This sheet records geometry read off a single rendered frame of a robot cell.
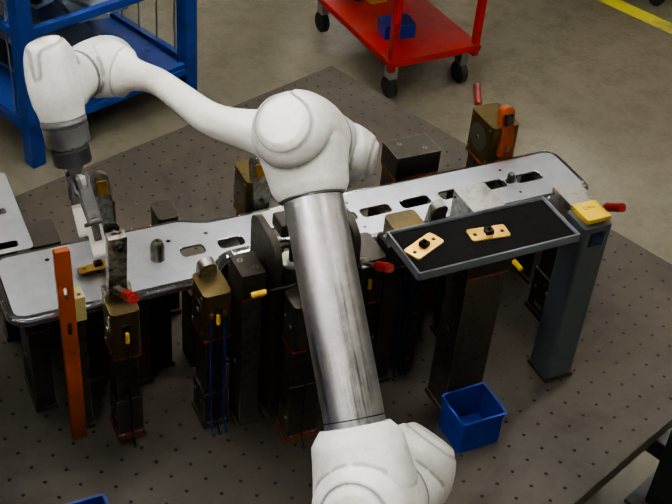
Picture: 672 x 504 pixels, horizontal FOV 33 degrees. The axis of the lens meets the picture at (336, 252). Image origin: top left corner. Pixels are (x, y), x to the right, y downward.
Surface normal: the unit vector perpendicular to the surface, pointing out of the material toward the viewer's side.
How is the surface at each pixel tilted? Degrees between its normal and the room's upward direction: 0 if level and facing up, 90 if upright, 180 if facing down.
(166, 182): 0
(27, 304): 0
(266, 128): 43
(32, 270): 0
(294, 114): 49
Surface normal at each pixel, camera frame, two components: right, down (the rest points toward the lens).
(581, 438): 0.07, -0.78
